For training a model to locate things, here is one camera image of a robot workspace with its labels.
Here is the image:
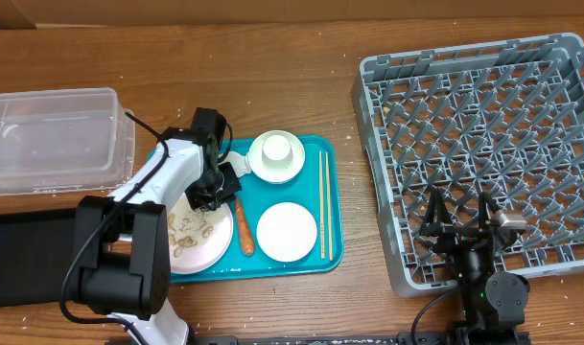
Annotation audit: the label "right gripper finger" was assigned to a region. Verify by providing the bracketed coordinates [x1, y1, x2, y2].
[478, 192, 499, 228]
[420, 187, 451, 230]

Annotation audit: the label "white tissue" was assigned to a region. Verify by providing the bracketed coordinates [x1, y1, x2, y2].
[223, 151, 252, 178]

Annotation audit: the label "rice and peanut scraps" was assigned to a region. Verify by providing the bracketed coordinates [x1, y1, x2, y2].
[168, 199, 220, 258]

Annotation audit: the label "large pink plate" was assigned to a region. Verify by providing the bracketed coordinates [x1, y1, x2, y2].
[168, 195, 234, 274]

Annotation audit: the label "white bowl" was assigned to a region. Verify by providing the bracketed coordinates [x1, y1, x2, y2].
[246, 130, 305, 184]

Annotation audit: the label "orange carrot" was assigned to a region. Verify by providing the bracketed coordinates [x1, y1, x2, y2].
[235, 198, 255, 257]

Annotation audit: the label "white cup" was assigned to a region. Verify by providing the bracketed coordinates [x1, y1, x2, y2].
[262, 134, 292, 163]

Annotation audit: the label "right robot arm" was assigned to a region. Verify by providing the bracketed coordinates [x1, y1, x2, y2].
[409, 188, 530, 344]

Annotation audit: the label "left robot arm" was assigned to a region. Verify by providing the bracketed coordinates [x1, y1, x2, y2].
[58, 107, 242, 344]

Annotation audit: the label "grey plastic dishwasher rack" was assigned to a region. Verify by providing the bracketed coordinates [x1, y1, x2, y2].
[351, 33, 584, 297]

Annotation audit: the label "clear plastic waste bin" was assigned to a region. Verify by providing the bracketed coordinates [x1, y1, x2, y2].
[0, 88, 135, 196]

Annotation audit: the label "black rectangular waste tray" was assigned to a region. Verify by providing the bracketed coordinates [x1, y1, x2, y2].
[0, 208, 75, 307]

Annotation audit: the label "teal plastic serving tray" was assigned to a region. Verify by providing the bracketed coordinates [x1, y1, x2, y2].
[171, 135, 344, 284]

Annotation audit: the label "small pink plate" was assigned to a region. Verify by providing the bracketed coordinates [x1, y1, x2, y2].
[256, 202, 317, 263]

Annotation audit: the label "left wooden chopstick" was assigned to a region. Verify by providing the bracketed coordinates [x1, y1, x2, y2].
[318, 151, 325, 260]

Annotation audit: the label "wooden chopstick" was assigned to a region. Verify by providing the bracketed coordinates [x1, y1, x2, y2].
[325, 151, 334, 262]
[318, 151, 325, 260]

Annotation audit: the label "right wooden chopstick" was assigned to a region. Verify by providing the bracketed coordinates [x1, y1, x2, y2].
[325, 151, 334, 262]

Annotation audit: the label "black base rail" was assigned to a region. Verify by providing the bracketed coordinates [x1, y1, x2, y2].
[188, 332, 532, 345]

